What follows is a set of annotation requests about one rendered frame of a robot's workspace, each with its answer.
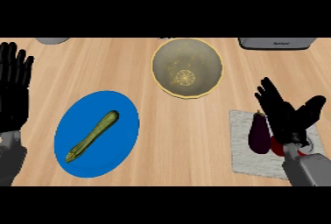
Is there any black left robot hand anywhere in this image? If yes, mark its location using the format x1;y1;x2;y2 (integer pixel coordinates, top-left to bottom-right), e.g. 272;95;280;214
0;41;37;134

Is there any grey appliance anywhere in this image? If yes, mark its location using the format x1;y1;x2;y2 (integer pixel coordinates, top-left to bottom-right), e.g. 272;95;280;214
237;38;318;51

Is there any dark purple eggplant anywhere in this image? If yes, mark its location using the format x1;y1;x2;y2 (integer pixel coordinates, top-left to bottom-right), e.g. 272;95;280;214
247;109;274;155

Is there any grey placemat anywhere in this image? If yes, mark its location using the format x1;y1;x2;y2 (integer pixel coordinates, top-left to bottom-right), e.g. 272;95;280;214
228;109;327;180

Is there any grey rounded object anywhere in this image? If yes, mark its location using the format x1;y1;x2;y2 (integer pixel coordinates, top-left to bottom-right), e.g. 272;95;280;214
36;38;71;46

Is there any red can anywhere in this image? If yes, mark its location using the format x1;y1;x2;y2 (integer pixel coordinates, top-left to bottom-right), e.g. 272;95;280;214
269;134;308;158

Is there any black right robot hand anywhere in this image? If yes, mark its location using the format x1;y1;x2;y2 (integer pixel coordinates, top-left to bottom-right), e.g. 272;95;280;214
253;76;327;145

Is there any green zucchini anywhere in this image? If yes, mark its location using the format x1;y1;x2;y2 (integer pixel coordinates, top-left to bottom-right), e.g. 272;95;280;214
65;109;120;164

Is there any yellow-rimmed grey bowl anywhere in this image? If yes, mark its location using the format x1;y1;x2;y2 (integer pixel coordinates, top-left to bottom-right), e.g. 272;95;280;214
150;38;225;100

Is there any blue oval plate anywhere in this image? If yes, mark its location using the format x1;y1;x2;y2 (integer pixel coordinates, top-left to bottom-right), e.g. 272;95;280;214
54;90;141;179

